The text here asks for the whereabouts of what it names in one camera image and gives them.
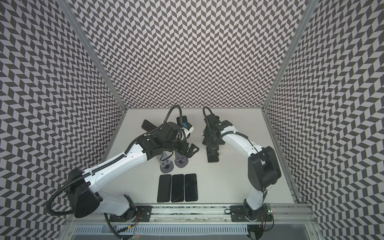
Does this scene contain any black folding phone stand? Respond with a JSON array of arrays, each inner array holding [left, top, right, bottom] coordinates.
[[206, 141, 219, 163]]

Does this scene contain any purple phone stand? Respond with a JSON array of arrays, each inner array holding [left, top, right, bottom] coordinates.
[[171, 174, 185, 203]]

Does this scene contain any black phone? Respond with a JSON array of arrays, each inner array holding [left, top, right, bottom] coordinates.
[[185, 174, 198, 202], [177, 116, 188, 125]]

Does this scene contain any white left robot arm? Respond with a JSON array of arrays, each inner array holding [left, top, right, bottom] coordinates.
[[65, 122, 199, 218]]

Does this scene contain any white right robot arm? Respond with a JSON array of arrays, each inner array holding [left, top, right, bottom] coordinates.
[[203, 113, 282, 222]]

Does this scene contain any grey stand front right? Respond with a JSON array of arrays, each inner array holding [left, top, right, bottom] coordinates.
[[174, 152, 189, 168]]

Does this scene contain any grey stand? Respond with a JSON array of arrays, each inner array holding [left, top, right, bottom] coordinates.
[[158, 152, 174, 174], [174, 152, 189, 168]]

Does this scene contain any phone reflecting pattern far left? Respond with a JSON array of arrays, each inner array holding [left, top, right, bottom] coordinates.
[[141, 120, 157, 132]]

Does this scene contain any grey stand front left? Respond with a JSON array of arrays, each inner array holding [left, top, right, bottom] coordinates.
[[158, 152, 174, 174]]

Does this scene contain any white ventilation grille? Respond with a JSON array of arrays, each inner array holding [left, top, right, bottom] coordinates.
[[74, 225, 249, 236]]

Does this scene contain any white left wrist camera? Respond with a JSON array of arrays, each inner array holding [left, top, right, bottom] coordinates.
[[182, 122, 194, 139]]

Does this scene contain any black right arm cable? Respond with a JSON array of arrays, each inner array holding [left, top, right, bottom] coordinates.
[[202, 106, 259, 151]]

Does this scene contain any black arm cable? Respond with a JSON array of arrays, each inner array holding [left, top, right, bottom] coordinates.
[[45, 104, 184, 217], [202, 106, 259, 151]]

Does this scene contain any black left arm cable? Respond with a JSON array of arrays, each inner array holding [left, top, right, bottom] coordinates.
[[45, 104, 184, 217]]

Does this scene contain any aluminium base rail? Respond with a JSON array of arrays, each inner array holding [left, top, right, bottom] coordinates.
[[107, 202, 316, 224]]

